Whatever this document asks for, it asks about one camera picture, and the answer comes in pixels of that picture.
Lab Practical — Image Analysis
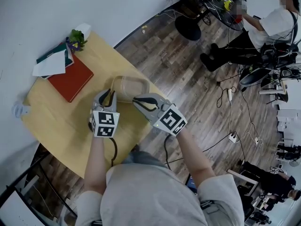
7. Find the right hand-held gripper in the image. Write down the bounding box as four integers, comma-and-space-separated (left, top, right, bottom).
132, 92, 188, 137

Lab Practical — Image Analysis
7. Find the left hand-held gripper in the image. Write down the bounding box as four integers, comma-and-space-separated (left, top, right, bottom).
88, 88, 121, 138

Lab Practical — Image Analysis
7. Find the beige plastic container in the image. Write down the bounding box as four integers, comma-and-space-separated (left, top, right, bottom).
110, 75, 151, 104

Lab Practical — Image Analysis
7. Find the clear plastic lid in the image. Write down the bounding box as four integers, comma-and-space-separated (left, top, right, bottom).
111, 75, 151, 102

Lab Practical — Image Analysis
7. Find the person's left forearm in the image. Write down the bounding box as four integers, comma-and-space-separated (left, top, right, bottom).
83, 135, 107, 195

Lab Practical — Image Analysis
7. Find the person's right forearm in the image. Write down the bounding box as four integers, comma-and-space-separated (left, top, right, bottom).
176, 127, 216, 189

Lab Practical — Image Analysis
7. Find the red hardcover book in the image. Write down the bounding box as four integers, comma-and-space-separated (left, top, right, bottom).
47, 54, 95, 104

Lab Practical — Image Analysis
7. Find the person's blue jeans leg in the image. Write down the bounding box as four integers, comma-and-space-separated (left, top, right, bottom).
122, 151, 166, 170

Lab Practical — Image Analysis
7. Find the green and white booklet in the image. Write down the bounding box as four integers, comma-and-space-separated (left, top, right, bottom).
36, 42, 75, 80

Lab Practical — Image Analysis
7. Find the white paper sheet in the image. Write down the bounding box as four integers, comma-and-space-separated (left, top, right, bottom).
32, 52, 67, 78

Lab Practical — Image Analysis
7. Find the potted plant with purple flowers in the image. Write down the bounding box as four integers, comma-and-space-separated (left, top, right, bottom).
65, 24, 92, 54

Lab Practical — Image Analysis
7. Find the round black marble table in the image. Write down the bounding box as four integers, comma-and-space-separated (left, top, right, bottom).
174, 0, 246, 41

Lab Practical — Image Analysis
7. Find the black device with blue screen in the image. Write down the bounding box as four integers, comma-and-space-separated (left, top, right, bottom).
185, 174, 197, 194

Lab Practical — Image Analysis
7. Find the person's grey sweatshirt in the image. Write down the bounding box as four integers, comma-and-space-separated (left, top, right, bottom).
75, 162, 246, 226

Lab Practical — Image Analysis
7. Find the right hand-held gripper cable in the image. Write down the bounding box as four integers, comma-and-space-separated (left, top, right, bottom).
164, 134, 173, 172

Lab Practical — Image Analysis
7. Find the whiteboard with black frame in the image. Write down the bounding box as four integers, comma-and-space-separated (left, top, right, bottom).
0, 189, 39, 226

